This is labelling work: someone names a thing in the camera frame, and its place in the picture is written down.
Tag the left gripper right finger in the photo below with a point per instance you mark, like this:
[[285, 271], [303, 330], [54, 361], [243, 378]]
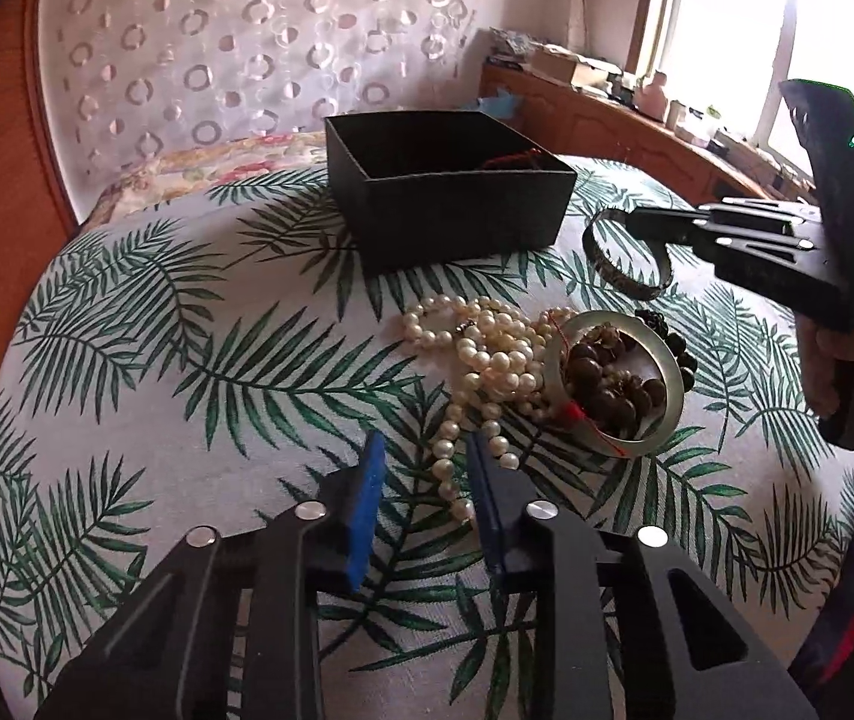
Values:
[[499, 498]]

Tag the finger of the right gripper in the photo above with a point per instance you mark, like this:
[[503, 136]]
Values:
[[702, 234], [650, 223]]

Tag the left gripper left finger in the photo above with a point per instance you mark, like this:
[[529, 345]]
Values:
[[345, 539]]

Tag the dark metal bangle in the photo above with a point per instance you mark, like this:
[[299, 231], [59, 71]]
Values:
[[618, 279]]

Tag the black jewelry box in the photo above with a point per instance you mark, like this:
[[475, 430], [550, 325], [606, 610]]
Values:
[[423, 187]]

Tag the pale jade bangle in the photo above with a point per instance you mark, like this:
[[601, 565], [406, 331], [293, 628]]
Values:
[[650, 356]]

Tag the pink jug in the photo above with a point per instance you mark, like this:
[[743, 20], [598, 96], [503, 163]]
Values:
[[651, 98]]

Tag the wooden cabinet counter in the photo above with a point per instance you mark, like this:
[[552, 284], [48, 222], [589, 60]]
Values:
[[567, 122]]

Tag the palm leaf print cloth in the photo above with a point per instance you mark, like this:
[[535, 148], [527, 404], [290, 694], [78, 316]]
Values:
[[212, 359]]

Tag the window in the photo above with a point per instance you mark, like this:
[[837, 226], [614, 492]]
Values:
[[728, 57]]

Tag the cardboard box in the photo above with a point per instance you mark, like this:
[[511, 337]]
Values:
[[565, 67]]

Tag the blue tissue bag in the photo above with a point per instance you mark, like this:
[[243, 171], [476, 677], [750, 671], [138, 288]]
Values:
[[503, 105]]

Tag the floral bed quilt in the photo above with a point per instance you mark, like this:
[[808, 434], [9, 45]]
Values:
[[172, 175]]

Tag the pink circle pattern curtain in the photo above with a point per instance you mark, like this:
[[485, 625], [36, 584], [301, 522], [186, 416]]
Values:
[[127, 81]]

